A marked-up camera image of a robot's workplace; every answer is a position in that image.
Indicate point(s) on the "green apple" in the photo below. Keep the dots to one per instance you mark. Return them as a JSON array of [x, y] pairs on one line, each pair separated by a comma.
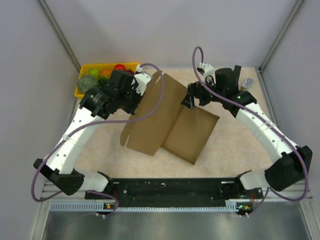
[[95, 72]]

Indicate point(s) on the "brown cardboard box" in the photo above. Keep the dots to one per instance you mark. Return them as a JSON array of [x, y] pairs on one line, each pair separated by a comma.
[[161, 121]]

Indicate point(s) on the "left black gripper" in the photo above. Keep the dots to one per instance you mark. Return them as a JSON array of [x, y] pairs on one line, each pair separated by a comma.
[[131, 110]]

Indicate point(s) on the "black carton box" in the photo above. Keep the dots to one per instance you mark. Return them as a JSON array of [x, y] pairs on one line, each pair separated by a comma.
[[237, 70]]

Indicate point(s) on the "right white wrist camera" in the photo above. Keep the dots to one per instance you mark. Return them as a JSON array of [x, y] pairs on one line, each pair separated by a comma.
[[207, 72]]

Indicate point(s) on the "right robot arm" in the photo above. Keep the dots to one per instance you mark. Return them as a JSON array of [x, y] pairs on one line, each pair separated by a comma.
[[290, 162]]

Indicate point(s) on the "green melon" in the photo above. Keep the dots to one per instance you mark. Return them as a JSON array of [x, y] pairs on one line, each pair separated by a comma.
[[86, 82]]

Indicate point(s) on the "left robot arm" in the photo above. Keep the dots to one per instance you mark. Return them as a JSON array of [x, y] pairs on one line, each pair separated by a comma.
[[122, 91]]

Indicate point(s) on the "white silver carton box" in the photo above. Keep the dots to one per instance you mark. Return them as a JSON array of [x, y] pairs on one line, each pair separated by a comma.
[[247, 84]]

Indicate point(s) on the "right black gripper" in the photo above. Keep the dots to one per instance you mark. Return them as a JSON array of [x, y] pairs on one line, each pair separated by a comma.
[[195, 89]]

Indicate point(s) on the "aluminium frame rail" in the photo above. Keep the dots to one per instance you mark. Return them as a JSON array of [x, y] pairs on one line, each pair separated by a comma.
[[174, 209]]

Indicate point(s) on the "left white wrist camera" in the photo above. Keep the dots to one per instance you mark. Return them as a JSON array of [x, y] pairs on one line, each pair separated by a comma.
[[142, 80]]

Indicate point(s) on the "purple grapes bunch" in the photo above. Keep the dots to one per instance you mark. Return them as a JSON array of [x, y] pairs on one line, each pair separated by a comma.
[[130, 71]]

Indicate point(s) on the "orange pineapple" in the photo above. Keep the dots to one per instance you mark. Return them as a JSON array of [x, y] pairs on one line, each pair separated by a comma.
[[105, 73]]

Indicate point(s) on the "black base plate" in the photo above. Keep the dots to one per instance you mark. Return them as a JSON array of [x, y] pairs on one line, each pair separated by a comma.
[[179, 192]]

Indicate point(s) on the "red apple back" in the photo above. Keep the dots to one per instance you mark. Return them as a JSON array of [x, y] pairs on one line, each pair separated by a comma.
[[120, 67]]

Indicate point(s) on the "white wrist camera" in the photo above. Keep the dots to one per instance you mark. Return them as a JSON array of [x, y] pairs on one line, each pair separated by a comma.
[[142, 80], [207, 72]]

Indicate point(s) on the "yellow plastic tray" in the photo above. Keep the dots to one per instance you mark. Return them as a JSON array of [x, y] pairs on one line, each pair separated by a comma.
[[84, 69]]

